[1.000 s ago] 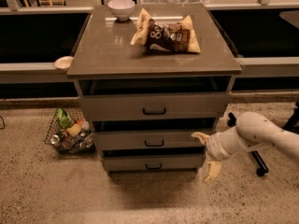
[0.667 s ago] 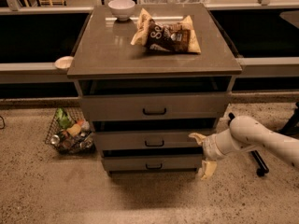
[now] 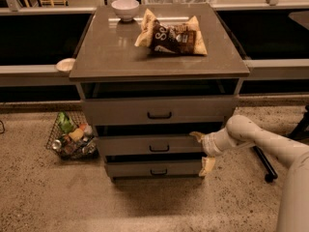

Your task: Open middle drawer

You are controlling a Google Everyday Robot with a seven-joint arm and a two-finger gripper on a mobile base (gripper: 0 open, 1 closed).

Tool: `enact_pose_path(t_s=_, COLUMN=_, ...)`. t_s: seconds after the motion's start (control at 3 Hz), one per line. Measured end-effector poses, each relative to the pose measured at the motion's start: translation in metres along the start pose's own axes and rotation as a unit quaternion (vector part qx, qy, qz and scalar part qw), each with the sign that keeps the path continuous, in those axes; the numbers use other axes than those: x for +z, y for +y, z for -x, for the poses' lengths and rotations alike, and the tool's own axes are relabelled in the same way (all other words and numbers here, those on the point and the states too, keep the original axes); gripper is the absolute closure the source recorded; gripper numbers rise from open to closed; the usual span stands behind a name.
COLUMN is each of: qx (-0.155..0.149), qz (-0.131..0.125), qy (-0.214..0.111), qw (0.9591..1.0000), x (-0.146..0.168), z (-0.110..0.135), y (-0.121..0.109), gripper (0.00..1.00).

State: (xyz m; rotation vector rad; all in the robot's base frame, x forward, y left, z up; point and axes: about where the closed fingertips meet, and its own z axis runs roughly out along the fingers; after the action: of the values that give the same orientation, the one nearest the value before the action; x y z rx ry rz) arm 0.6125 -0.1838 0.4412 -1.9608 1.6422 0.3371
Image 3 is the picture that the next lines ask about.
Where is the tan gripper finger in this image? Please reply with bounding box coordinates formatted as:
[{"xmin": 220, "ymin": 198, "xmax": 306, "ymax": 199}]
[
  {"xmin": 190, "ymin": 131, "xmax": 206, "ymax": 143},
  {"xmin": 199, "ymin": 157, "xmax": 215, "ymax": 177}
]

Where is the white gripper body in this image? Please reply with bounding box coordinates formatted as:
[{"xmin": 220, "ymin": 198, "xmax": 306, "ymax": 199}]
[{"xmin": 202, "ymin": 129, "xmax": 238, "ymax": 157}]

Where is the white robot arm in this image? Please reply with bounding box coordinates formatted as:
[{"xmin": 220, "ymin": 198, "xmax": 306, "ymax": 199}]
[{"xmin": 190, "ymin": 115, "xmax": 309, "ymax": 232}]

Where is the grey drawer cabinet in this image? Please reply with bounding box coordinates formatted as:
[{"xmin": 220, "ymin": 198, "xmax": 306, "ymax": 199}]
[{"xmin": 69, "ymin": 3, "xmax": 251, "ymax": 184}]

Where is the black wheeled stand base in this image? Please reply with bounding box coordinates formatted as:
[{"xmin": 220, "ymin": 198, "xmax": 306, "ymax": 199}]
[{"xmin": 253, "ymin": 105, "xmax": 309, "ymax": 183}]

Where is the brown chip bag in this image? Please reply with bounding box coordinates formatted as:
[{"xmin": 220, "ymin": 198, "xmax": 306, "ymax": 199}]
[{"xmin": 134, "ymin": 9, "xmax": 208, "ymax": 55}]

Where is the white bowl on cabinet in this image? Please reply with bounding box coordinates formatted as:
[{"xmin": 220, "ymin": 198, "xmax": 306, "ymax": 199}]
[{"xmin": 111, "ymin": 0, "xmax": 139, "ymax": 21}]

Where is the small white bowl on ledge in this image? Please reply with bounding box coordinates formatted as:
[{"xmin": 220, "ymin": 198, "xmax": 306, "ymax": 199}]
[{"xmin": 55, "ymin": 58, "xmax": 75, "ymax": 73}]

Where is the wire basket with items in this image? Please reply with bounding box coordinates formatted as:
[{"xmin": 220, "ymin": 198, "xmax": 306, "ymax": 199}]
[{"xmin": 46, "ymin": 111, "xmax": 98, "ymax": 160}]

